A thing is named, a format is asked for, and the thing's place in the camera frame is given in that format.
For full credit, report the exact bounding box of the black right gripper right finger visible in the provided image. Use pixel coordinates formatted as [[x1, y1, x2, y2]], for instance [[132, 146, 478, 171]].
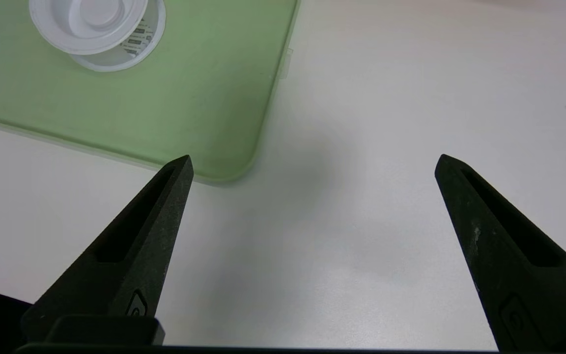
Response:
[[434, 154, 566, 351]]

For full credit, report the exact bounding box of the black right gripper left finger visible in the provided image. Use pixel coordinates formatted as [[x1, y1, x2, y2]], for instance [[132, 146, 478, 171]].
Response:
[[21, 155, 194, 345]]

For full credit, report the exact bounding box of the light green plastic tray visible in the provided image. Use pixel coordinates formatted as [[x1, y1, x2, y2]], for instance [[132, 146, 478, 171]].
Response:
[[0, 0, 302, 185]]

